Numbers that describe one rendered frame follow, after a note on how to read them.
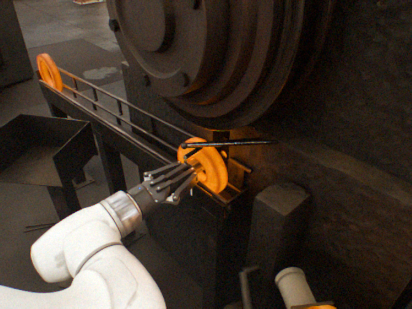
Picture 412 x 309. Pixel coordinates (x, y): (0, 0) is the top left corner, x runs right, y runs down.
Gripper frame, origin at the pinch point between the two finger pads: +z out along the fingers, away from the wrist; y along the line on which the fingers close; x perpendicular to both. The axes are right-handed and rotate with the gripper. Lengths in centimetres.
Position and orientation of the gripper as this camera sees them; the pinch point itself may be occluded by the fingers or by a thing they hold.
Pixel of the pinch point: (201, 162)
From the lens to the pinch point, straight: 78.2
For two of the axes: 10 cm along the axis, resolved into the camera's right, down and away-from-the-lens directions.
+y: 6.8, 4.4, -5.9
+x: -0.6, -7.7, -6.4
